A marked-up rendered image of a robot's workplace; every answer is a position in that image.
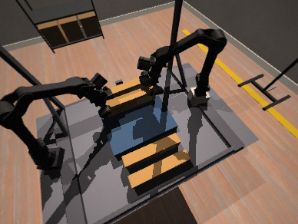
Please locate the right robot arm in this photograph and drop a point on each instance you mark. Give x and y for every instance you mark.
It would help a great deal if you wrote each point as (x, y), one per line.
(11, 115)

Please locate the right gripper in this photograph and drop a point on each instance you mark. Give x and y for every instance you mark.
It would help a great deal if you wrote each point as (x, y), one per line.
(105, 110)

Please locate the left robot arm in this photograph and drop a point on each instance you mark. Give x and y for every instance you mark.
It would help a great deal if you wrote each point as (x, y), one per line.
(216, 41)

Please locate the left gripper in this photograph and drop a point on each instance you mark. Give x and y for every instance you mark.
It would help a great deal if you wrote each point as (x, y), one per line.
(156, 89)

